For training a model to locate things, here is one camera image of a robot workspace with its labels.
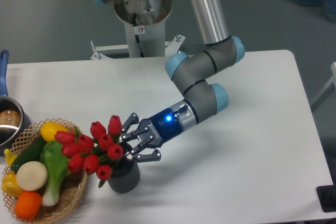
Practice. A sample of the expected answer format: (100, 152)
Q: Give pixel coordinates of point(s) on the dark green cucumber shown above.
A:
(31, 153)

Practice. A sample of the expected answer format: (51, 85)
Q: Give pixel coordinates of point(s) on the steel saucepan blue handle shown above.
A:
(13, 118)

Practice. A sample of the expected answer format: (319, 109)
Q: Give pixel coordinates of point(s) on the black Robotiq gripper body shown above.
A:
(163, 126)

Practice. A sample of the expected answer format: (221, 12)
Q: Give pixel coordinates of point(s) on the white frame at right edge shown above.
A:
(325, 91)

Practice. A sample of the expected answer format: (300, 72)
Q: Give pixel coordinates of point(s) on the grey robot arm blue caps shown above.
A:
(201, 100)

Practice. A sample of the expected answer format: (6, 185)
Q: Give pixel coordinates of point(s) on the orange fruit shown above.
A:
(28, 205)

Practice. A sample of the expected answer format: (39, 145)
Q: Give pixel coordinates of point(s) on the dark grey ribbed vase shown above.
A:
(125, 176)

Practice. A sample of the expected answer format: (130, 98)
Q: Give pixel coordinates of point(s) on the woven wicker basket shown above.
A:
(72, 187)

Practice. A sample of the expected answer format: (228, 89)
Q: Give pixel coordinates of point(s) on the green bok choy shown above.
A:
(56, 164)

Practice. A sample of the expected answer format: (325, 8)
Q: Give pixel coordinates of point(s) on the yellow banana tip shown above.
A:
(9, 156)

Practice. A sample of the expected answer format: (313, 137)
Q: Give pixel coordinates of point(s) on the yellow bell pepper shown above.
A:
(10, 185)

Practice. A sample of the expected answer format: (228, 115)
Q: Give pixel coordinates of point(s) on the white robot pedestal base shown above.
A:
(144, 23)

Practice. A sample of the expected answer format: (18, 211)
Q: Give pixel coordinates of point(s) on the red tulip bouquet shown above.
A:
(98, 153)

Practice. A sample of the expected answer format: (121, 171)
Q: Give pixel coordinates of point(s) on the cream round bun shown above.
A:
(31, 176)

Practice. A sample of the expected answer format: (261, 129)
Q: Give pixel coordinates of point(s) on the yellow squash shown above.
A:
(49, 129)

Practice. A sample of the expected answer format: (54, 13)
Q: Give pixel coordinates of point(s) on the black device at table edge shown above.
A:
(326, 195)

